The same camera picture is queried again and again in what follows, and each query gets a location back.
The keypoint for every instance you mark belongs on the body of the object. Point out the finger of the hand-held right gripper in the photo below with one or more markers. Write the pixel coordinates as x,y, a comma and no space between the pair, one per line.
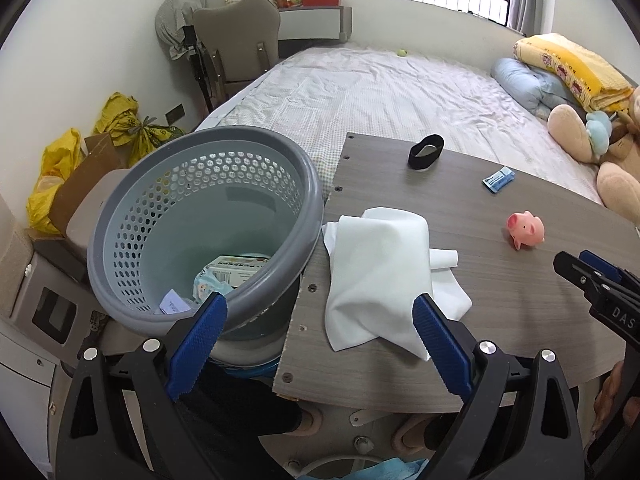
575,270
607,266

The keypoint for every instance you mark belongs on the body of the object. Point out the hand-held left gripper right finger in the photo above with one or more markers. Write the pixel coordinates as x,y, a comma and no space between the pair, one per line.
442,347

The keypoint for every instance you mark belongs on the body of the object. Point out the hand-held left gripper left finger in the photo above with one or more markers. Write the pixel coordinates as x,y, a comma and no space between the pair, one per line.
197,347

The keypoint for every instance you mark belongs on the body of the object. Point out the blue printed wipes packet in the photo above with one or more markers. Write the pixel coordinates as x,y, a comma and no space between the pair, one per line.
210,282

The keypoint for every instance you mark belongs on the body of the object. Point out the white and green medicine box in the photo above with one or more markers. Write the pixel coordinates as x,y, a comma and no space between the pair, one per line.
240,267

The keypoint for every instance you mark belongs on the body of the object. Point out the grey perforated plastic basket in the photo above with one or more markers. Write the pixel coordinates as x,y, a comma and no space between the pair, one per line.
130,220

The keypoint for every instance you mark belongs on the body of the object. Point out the person's right hand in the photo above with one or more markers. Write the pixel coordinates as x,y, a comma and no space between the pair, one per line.
606,395

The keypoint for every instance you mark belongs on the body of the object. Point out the white round container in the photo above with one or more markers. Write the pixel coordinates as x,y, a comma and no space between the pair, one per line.
250,357

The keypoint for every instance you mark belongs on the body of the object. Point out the pink pig toy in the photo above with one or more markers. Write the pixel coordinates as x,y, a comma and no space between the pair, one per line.
527,227

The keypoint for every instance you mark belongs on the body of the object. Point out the person's dark trousers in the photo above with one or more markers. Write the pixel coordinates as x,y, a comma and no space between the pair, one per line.
240,410

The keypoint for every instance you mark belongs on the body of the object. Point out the beige slipper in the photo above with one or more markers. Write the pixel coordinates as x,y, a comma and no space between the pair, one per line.
307,421
407,432

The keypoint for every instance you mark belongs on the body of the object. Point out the white cloth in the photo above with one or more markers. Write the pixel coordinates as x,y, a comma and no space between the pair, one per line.
380,270

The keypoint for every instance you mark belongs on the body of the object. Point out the small blue packet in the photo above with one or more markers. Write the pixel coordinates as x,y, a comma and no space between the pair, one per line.
497,180

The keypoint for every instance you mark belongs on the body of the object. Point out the white table base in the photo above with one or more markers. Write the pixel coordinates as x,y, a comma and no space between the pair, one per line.
350,440

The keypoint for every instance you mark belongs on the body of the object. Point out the small blue plush toy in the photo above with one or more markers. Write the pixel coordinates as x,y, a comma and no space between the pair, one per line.
597,132

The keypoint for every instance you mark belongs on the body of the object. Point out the light blue cloth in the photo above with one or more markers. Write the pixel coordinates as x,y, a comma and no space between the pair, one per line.
385,471

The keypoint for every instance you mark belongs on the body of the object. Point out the brown teddy bear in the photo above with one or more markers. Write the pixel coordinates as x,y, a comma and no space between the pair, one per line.
570,130

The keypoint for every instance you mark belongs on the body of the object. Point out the white appliance with dark window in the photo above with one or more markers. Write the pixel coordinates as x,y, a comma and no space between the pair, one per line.
52,305

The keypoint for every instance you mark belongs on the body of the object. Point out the beige plastic stool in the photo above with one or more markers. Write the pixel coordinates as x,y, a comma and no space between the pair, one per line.
82,230

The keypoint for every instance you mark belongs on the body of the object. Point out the white drawer cabinet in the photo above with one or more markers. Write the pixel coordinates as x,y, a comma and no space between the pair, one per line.
25,385

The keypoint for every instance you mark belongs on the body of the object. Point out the black elastic band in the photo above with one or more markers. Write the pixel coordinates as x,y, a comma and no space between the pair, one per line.
417,160

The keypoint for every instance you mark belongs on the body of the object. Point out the brown cardboard sheet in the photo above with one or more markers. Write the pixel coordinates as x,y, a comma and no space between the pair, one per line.
85,185

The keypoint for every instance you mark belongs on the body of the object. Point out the light blue pillow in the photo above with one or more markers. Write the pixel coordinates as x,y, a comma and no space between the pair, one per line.
520,80

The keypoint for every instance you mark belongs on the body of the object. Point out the beige box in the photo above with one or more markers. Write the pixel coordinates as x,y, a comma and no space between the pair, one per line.
15,260

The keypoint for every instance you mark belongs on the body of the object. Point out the yellow folded blanket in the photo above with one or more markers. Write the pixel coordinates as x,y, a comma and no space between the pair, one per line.
570,65

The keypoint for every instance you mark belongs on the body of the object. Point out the tied yellow plastic bag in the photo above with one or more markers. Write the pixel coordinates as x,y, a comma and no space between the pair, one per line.
150,142

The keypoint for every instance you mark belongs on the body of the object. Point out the bright yellow plastic bag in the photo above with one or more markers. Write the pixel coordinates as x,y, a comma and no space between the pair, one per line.
55,175

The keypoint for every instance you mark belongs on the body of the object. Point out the olive yellow plastic bag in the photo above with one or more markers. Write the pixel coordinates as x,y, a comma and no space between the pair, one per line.
120,110

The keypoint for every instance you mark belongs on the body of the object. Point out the bed with checked sheet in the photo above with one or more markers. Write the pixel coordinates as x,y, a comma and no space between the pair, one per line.
380,95

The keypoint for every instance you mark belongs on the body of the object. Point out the black stand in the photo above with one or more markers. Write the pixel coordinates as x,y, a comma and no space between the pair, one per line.
200,70

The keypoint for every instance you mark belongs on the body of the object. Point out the beige padded chair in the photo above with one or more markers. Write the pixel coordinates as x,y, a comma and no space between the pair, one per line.
235,35

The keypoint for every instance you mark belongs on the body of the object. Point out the grey clothes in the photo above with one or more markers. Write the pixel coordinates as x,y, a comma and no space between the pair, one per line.
172,15

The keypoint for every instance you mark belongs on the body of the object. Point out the grey and white shelf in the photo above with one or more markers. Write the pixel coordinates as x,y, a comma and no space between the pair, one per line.
310,22

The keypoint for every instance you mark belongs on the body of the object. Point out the red box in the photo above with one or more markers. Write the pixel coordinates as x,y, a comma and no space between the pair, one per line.
322,1

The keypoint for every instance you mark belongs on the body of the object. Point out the dark wall socket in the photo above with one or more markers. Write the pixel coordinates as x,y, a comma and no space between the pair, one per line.
175,114

